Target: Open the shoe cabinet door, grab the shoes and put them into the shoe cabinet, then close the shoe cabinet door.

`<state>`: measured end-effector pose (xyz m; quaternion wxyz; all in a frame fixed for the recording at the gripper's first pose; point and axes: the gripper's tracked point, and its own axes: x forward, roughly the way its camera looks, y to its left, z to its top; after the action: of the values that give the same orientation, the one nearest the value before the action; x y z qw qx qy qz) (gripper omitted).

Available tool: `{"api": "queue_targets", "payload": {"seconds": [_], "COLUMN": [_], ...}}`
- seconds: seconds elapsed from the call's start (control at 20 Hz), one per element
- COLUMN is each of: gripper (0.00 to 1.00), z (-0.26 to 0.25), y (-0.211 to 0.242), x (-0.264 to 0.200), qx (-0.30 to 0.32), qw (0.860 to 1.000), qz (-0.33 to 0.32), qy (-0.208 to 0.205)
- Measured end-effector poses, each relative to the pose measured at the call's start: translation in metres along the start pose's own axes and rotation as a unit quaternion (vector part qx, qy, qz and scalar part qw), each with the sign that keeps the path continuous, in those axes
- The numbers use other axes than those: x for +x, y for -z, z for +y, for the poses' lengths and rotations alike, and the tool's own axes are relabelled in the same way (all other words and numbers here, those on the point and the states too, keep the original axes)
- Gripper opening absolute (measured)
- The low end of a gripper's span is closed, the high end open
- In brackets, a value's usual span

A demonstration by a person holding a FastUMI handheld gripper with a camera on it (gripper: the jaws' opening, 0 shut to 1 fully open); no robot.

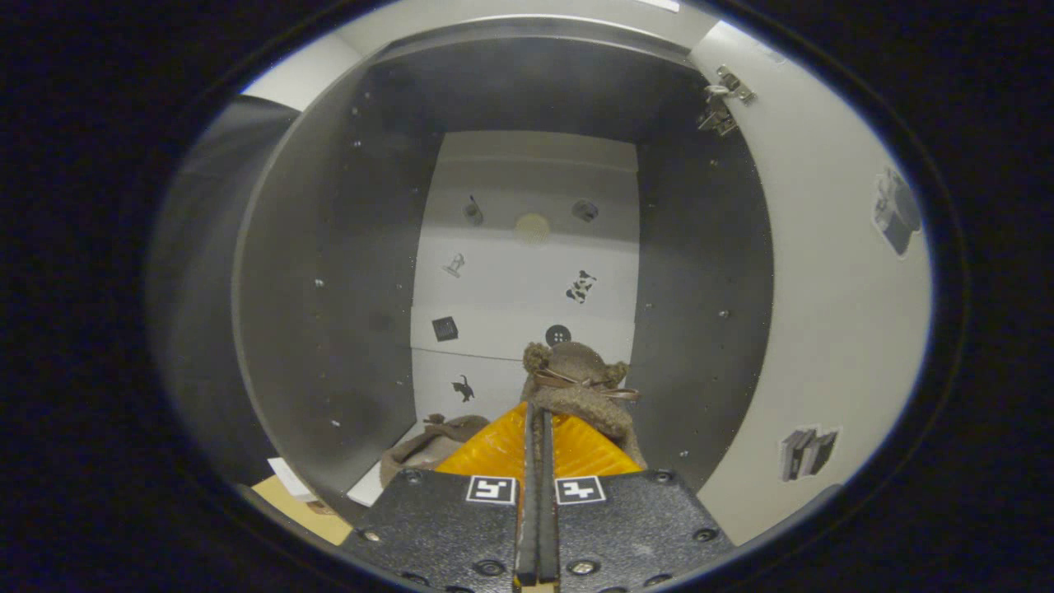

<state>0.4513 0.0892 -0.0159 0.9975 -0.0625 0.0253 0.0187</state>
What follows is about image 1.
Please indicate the grey shoe cabinet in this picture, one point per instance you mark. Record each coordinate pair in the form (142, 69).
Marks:
(329, 288)

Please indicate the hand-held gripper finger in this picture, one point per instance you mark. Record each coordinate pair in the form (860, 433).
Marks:
(528, 511)
(547, 511)

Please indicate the dark brown book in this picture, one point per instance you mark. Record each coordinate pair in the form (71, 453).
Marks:
(317, 506)

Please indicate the brown fuzzy shoe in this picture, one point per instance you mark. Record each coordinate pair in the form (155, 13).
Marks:
(424, 451)
(576, 362)

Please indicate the metal door hinge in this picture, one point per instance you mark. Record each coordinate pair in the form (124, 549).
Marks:
(718, 115)

